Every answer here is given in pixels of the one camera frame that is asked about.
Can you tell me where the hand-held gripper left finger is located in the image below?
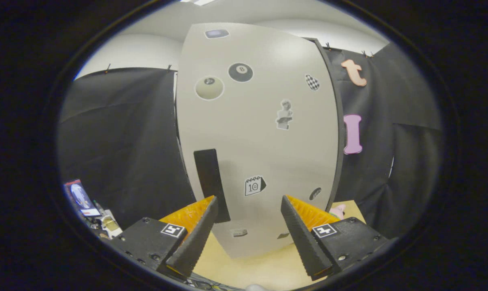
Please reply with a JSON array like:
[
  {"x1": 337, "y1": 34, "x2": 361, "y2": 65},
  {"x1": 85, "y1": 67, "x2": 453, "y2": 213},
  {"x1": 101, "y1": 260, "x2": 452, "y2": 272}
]
[{"x1": 106, "y1": 196, "x2": 219, "y2": 278}]

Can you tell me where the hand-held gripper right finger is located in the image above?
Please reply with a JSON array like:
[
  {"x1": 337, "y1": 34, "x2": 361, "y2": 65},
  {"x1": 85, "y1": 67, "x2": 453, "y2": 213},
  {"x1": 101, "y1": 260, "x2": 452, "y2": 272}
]
[{"x1": 280, "y1": 195, "x2": 398, "y2": 281}]

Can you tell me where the black cabinet door handle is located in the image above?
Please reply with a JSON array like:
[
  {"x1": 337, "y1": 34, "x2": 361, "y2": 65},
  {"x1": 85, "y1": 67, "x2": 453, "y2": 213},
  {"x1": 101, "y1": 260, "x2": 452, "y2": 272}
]
[{"x1": 193, "y1": 149, "x2": 231, "y2": 224}]

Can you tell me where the dark grey shoe cabinet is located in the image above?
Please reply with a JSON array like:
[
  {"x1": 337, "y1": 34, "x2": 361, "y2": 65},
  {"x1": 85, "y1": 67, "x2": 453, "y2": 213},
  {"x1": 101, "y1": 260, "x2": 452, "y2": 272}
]
[{"x1": 302, "y1": 37, "x2": 346, "y2": 213}]

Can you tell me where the grey shoe cabinet door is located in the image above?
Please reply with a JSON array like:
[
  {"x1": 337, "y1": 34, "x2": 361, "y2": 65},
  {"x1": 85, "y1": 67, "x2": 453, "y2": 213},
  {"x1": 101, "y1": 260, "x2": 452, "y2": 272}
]
[{"x1": 176, "y1": 22, "x2": 340, "y2": 259}]

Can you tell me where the pink and green plush toy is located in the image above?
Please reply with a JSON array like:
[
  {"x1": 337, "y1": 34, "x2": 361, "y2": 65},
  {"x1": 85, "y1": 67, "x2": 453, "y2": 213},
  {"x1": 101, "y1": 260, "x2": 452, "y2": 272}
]
[{"x1": 329, "y1": 204, "x2": 347, "y2": 220}]

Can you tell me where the white and gold object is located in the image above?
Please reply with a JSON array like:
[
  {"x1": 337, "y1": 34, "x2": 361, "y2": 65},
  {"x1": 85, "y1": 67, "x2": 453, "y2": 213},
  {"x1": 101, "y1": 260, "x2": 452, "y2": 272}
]
[{"x1": 100, "y1": 210, "x2": 123, "y2": 238}]

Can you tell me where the blue printed box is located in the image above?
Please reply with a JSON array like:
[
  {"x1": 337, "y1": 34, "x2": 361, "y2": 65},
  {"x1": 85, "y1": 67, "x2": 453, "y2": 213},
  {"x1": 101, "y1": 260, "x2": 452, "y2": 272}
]
[{"x1": 64, "y1": 180, "x2": 101, "y2": 218}]

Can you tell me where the black backdrop cloth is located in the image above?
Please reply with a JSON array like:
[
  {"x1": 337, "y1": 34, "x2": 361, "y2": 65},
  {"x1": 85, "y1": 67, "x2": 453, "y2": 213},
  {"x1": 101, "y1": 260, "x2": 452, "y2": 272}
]
[{"x1": 58, "y1": 42, "x2": 444, "y2": 239}]

